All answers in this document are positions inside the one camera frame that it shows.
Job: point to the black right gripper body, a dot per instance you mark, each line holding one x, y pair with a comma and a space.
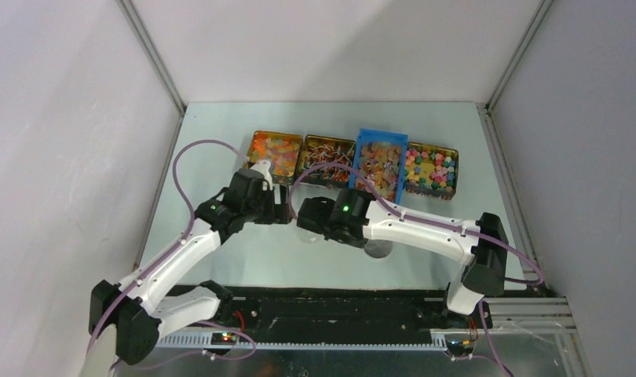
356, 243

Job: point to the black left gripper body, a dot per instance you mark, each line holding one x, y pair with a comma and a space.
264, 210

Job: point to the clear plastic jar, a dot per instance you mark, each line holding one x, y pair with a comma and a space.
307, 236

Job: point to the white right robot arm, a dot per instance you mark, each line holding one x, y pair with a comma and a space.
479, 246

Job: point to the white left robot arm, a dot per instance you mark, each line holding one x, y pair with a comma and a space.
139, 305

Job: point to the tin of gummy candies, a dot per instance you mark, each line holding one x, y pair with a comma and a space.
281, 149

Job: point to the blue bin of candies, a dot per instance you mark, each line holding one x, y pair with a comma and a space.
380, 157

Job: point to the tin of colourful cube candies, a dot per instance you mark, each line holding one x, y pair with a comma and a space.
431, 171

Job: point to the silver metal jar lid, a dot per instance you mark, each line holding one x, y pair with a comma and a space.
378, 249

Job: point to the tin of lollipops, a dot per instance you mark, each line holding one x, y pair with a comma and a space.
320, 149

